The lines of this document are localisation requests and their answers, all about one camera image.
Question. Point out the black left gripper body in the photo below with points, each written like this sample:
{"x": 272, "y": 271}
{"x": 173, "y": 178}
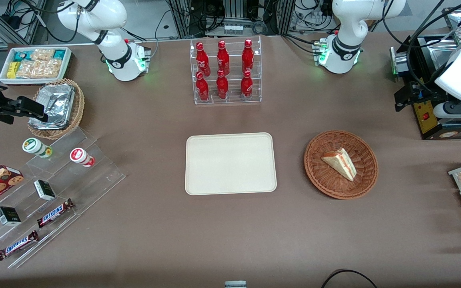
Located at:
{"x": 425, "y": 94}

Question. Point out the silver foil packet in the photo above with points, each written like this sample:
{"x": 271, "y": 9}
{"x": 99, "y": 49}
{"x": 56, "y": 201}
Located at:
{"x": 56, "y": 112}
{"x": 54, "y": 91}

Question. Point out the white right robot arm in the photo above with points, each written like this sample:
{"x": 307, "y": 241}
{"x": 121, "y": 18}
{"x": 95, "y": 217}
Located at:
{"x": 115, "y": 50}

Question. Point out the white power strip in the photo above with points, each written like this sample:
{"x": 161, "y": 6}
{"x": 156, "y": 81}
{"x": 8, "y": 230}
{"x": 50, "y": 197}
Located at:
{"x": 233, "y": 28}

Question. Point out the large clear cracker bag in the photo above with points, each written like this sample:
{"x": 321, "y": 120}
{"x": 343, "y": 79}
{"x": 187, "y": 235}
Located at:
{"x": 38, "y": 69}

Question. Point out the small clear cracker bag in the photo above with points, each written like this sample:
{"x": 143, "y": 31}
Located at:
{"x": 42, "y": 54}

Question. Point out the teal snack packet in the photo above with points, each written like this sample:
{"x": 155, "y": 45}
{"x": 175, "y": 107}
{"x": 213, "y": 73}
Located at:
{"x": 59, "y": 54}
{"x": 20, "y": 56}

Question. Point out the clear acrylic stepped display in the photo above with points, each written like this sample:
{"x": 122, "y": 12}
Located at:
{"x": 94, "y": 176}

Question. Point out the Snickers chocolate bar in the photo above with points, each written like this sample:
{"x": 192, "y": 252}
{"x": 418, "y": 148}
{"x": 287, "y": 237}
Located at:
{"x": 16, "y": 245}
{"x": 54, "y": 213}

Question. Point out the red lid drink bottle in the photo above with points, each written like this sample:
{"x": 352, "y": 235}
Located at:
{"x": 79, "y": 156}

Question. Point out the clear acrylic bottle rack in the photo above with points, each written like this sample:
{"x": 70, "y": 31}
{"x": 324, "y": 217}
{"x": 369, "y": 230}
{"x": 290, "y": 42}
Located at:
{"x": 234, "y": 100}

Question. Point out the light wicker basket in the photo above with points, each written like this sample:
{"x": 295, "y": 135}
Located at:
{"x": 79, "y": 108}

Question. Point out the aluminium frame structure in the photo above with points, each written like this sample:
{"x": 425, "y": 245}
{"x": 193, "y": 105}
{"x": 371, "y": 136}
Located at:
{"x": 182, "y": 18}

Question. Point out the triangular sandwich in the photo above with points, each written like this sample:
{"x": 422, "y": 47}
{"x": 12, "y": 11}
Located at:
{"x": 340, "y": 162}

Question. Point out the red cola bottle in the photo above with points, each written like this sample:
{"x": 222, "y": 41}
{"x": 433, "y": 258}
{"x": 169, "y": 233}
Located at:
{"x": 223, "y": 59}
{"x": 247, "y": 58}
{"x": 247, "y": 86}
{"x": 202, "y": 60}
{"x": 222, "y": 86}
{"x": 202, "y": 88}

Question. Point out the white plastic snack bin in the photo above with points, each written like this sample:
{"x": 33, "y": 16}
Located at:
{"x": 4, "y": 76}

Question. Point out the black hot food display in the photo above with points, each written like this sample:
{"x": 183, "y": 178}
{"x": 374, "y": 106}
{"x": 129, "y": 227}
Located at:
{"x": 426, "y": 124}

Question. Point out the small black carton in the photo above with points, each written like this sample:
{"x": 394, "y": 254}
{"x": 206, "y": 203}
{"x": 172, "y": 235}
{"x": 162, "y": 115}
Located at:
{"x": 8, "y": 216}
{"x": 44, "y": 190}

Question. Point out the yellow snack packet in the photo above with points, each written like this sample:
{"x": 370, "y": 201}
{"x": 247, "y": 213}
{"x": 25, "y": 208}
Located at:
{"x": 12, "y": 70}

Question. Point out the steel food pan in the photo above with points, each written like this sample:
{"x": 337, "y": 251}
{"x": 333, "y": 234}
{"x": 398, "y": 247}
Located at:
{"x": 442, "y": 50}

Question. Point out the cream plastic tray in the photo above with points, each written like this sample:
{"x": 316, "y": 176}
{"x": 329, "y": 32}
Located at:
{"x": 230, "y": 164}

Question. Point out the small grey box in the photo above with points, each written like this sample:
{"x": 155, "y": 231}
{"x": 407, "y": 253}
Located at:
{"x": 235, "y": 284}

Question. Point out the empty-looking brown wicker basket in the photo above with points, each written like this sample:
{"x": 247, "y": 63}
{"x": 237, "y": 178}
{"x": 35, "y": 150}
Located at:
{"x": 334, "y": 184}

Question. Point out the green lid drink bottle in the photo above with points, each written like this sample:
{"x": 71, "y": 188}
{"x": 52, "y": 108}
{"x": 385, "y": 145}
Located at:
{"x": 32, "y": 145}

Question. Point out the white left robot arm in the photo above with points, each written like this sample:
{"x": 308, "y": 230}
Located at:
{"x": 346, "y": 42}

